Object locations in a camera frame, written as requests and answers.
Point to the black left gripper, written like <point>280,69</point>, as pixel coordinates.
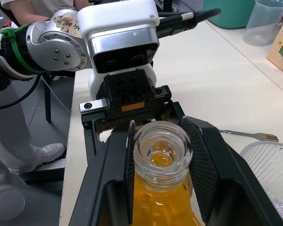
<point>129,94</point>

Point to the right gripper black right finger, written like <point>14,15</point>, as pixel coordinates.
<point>231,188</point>

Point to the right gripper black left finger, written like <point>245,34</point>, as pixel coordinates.
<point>103,202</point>

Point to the square glass bottle yellow liquid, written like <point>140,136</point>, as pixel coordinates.
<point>162,200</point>

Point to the clear ribbed drinking glass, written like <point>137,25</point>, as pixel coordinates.
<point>273,164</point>

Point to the long metal stirring spoon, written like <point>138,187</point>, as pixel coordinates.
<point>268,137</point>

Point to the grey robot body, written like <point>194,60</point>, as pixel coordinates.
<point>37,207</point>

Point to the black metal stand leg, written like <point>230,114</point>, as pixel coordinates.
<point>47,106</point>

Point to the bystander in grey trousers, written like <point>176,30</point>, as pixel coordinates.
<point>9,131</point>

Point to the wooden lock puzzle box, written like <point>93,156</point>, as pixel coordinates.
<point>277,54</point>

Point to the teal plastic bin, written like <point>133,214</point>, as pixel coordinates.
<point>226,14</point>

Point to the small clear plastic cup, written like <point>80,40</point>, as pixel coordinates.
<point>261,28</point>

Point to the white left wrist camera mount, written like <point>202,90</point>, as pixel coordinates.
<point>118,14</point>

